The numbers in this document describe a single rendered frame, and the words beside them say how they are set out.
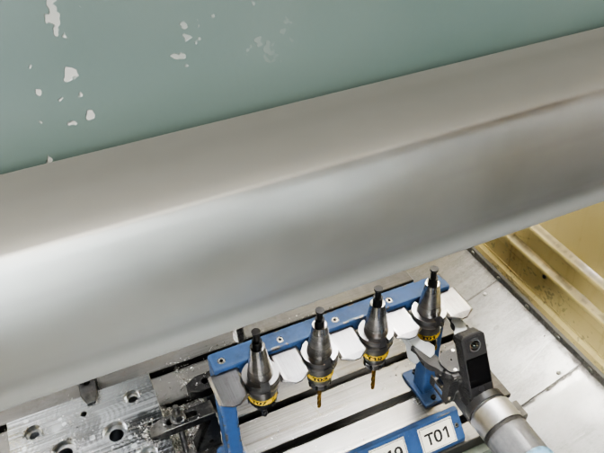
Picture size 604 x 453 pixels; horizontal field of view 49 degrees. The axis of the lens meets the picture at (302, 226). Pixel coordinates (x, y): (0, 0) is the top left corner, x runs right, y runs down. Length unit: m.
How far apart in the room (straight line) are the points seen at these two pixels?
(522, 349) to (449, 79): 1.61
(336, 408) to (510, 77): 1.34
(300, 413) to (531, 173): 1.33
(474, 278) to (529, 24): 1.71
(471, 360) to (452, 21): 1.00
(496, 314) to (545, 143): 1.66
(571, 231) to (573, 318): 0.22
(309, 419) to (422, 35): 1.33
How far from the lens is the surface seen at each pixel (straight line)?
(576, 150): 0.17
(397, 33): 0.16
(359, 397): 1.50
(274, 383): 1.12
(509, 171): 0.16
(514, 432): 1.13
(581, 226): 1.56
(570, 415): 1.67
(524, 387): 1.71
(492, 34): 0.18
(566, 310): 1.70
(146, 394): 1.44
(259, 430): 1.46
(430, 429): 1.40
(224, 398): 1.12
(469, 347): 1.13
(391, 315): 1.22
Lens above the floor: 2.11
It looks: 39 degrees down
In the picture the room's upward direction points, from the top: 2 degrees counter-clockwise
